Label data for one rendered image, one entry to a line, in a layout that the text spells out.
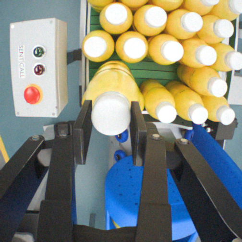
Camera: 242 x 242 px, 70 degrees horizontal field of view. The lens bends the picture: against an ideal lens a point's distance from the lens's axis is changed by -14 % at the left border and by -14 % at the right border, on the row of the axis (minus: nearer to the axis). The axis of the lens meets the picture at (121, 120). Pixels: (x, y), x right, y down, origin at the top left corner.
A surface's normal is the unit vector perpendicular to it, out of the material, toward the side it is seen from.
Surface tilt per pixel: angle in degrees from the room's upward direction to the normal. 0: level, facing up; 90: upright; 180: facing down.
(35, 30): 0
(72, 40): 0
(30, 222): 5
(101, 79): 71
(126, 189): 90
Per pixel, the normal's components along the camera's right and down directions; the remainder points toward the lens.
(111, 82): 0.00, -0.61
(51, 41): 0.03, 0.38
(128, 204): 0.04, -0.92
